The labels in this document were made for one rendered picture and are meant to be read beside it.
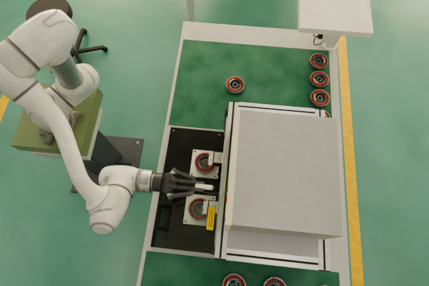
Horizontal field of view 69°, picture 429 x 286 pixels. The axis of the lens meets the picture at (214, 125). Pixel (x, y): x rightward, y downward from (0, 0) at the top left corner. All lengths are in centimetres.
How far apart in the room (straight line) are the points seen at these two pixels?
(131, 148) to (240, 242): 155
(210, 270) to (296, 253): 50
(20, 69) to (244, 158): 79
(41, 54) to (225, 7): 241
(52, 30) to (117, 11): 231
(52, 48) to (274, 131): 81
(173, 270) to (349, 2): 158
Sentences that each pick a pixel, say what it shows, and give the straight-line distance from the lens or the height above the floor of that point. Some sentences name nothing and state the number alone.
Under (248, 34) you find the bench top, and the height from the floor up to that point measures 75.
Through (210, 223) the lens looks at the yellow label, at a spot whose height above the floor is 107.
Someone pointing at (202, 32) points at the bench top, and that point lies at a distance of 216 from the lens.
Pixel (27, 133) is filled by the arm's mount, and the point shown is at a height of 83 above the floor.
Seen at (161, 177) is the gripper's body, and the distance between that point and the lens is 125.
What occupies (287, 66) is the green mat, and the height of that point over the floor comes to 75.
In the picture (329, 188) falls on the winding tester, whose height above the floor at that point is 132.
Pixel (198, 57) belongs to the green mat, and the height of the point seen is 75.
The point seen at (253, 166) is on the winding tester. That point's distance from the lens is 114.
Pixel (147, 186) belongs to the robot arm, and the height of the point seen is 121.
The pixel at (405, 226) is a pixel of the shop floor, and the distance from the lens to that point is 278.
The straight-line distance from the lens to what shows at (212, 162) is 155.
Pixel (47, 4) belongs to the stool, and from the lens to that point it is 290.
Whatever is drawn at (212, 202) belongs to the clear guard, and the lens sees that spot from 136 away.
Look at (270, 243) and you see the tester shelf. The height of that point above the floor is 111.
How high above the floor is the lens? 241
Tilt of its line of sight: 67 degrees down
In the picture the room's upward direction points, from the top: 1 degrees counter-clockwise
